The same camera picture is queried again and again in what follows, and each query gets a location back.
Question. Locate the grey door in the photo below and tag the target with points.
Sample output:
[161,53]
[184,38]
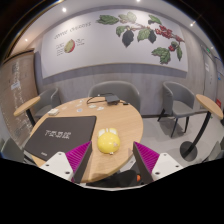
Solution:
[210,76]

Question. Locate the black flat device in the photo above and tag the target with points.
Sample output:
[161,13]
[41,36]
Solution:
[112,99]

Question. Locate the black mouse pad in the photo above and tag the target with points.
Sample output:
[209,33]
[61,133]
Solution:
[60,133]

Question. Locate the coffee plant wall mural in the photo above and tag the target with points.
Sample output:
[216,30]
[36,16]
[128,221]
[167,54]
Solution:
[100,43]

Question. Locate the small round wooden side table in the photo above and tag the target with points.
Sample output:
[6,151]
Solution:
[209,105]
[26,106]

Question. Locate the brown wooden wall panel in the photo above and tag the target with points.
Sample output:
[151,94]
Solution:
[16,96]

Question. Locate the small white card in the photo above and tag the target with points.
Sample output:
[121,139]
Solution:
[92,106]
[100,108]
[79,110]

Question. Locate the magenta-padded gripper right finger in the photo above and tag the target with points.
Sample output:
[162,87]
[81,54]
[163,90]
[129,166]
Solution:
[165,164]

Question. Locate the ceiling spot lights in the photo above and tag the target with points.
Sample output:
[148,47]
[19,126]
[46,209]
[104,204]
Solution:
[64,10]

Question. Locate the grey upholstered chair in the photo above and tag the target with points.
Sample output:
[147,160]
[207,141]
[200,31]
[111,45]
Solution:
[116,88]
[178,98]
[11,150]
[48,100]

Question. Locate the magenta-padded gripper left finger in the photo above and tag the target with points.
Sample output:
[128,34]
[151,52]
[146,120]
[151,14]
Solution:
[56,163]

